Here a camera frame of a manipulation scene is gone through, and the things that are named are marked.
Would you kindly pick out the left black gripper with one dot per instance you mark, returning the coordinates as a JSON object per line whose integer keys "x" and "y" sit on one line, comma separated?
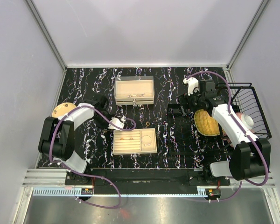
{"x": 103, "y": 126}

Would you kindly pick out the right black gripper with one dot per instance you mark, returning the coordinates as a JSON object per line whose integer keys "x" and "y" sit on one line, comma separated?
{"x": 184, "y": 99}

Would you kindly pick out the beige jewelry drawer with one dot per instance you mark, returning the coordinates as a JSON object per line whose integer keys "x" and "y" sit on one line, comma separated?
{"x": 134, "y": 92}

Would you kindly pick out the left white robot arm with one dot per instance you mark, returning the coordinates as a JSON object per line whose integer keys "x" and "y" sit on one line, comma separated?
{"x": 58, "y": 134}

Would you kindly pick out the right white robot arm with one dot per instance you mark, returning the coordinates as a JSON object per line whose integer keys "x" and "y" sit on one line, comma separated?
{"x": 251, "y": 155}

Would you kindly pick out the yellow woven bamboo plate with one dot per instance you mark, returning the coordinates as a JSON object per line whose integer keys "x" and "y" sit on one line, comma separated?
{"x": 205, "y": 124}

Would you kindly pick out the yellow patterned plate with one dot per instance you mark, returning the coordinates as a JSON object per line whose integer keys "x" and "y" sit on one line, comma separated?
{"x": 62, "y": 109}

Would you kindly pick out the white pink patterned bowl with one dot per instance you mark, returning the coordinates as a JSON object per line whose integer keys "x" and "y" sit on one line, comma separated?
{"x": 246, "y": 120}

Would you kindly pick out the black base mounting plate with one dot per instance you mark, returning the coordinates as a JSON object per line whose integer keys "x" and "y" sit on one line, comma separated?
{"x": 191, "y": 177}

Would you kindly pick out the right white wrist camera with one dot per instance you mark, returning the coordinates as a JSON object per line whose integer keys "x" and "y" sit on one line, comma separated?
{"x": 193, "y": 85}

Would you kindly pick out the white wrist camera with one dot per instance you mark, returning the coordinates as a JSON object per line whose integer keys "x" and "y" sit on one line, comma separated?
{"x": 116, "y": 124}
{"x": 193, "y": 85}

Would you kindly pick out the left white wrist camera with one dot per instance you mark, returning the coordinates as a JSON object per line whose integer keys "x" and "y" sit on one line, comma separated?
{"x": 116, "y": 124}

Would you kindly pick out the black wire dish rack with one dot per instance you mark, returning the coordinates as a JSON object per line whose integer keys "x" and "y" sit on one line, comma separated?
{"x": 245, "y": 100}

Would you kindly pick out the front beige ring tray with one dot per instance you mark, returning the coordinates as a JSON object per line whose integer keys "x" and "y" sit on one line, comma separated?
{"x": 137, "y": 141}

